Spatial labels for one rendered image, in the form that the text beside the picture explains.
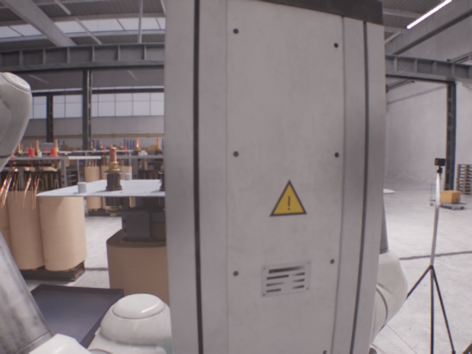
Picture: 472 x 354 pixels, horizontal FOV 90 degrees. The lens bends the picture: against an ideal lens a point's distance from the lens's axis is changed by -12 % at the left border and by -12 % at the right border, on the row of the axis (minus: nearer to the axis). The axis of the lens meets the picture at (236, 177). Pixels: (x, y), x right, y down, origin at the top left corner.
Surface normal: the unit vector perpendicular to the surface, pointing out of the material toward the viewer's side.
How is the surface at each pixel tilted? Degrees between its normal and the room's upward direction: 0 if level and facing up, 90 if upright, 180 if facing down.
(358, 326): 90
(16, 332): 57
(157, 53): 90
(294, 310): 90
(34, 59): 90
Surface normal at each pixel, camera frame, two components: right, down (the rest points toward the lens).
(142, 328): 0.43, -0.61
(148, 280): 0.07, 0.07
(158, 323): 0.73, -0.52
